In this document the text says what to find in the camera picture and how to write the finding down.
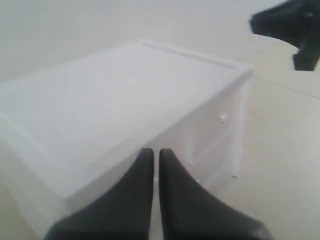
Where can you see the white plastic drawer cabinet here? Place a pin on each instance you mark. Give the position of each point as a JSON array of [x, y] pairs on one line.
[[63, 129]]

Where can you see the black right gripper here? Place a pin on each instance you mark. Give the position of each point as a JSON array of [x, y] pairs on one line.
[[296, 23]]

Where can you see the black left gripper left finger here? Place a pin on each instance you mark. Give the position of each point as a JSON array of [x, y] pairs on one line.
[[121, 213]]

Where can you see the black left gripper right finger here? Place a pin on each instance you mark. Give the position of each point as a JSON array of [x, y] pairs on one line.
[[189, 212]]

